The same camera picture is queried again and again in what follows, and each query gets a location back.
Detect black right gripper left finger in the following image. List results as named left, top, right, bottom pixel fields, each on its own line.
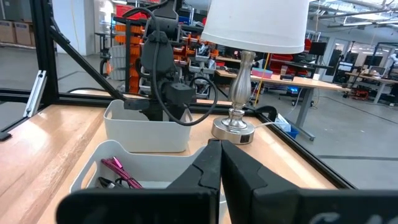
left=55, top=139, right=222, bottom=224

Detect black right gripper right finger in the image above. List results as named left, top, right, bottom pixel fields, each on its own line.
left=221, top=139, right=398, bottom=224

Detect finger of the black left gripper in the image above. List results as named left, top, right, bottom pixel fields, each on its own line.
left=144, top=104, right=165, bottom=122
left=169, top=104, right=187, bottom=121

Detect pink black braided cable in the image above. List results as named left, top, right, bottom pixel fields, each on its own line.
left=101, top=156, right=144, bottom=190

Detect orange storage bin rack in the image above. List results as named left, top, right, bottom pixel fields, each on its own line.
left=113, top=15, right=218, bottom=94

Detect blue floor bin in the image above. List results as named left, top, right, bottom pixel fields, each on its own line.
left=275, top=113, right=299, bottom=139

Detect silver metal lamp base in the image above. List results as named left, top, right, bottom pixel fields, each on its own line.
left=211, top=50, right=256, bottom=145

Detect pink blue box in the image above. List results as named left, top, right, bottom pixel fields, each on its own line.
left=251, top=67, right=274, bottom=79

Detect black table clamp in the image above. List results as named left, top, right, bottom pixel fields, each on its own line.
left=255, top=105, right=278, bottom=122

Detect white fabric lampshade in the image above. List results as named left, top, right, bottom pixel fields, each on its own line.
left=200, top=0, right=310, bottom=55

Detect red storage bins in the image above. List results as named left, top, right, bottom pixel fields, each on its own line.
left=269, top=39, right=312, bottom=75

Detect wooden top work table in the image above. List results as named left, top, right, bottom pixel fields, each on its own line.
left=216, top=68, right=351, bottom=141

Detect brown cardboard box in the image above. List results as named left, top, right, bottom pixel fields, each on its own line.
left=14, top=21, right=34, bottom=47
left=0, top=20, right=16, bottom=44

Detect white plastic handled bin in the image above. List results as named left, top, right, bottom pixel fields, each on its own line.
left=103, top=99, right=193, bottom=153
left=70, top=139, right=208, bottom=194

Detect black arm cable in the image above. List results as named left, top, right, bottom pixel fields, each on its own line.
left=123, top=6, right=219, bottom=127

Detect yellow hanging cable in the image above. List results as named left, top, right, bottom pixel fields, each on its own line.
left=254, top=52, right=271, bottom=107

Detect white lamp cord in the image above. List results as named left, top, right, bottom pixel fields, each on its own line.
left=253, top=119, right=292, bottom=129

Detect silver aluminium bracket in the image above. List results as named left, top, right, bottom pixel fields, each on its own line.
left=23, top=70, right=47, bottom=118

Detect black metal cell frame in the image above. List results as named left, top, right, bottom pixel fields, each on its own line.
left=0, top=0, right=357, bottom=190

